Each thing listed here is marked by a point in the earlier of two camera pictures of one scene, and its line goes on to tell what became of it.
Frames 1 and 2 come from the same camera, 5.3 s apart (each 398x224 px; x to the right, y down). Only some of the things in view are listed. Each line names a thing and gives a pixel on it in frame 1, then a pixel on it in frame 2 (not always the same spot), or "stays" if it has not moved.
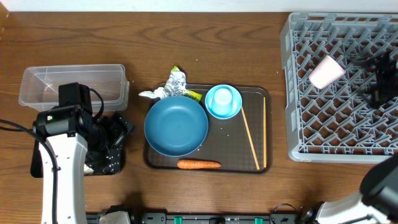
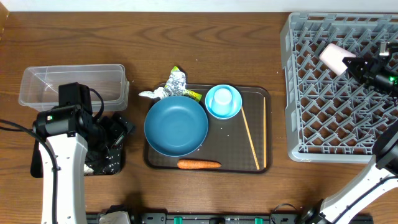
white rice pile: (87, 170) stays
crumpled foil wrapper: (176, 84) stays
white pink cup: (326, 73) → (332, 56)
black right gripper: (381, 98) → (374, 68)
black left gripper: (125, 129) stays
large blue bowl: (176, 126) stays
